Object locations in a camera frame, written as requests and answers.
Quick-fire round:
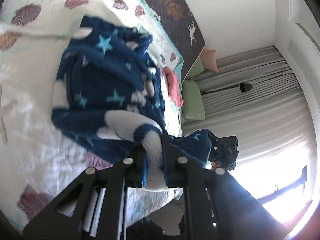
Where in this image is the black wall lamp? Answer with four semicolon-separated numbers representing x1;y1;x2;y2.
201;82;253;95

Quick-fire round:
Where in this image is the white seashell print quilt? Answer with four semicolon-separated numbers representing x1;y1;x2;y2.
1;0;183;232

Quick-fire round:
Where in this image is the green pillow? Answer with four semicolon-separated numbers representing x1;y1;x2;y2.
186;57;204;79
182;80;206;121

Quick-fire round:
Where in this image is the pink cushion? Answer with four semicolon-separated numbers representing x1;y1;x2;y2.
200;49;218;72

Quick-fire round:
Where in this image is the person right hand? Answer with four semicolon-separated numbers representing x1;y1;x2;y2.
211;162;220;170

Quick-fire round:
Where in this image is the grey curtain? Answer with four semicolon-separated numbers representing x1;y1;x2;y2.
182;46;317;165

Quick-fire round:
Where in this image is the pink folded garment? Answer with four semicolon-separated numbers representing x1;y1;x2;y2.
163;66;184;107

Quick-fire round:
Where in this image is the navy star fleece garment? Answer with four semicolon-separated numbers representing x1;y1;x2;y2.
51;15;220;189

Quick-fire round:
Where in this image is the dark deer print blanket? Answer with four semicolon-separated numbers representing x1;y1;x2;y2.
144;0;205;81

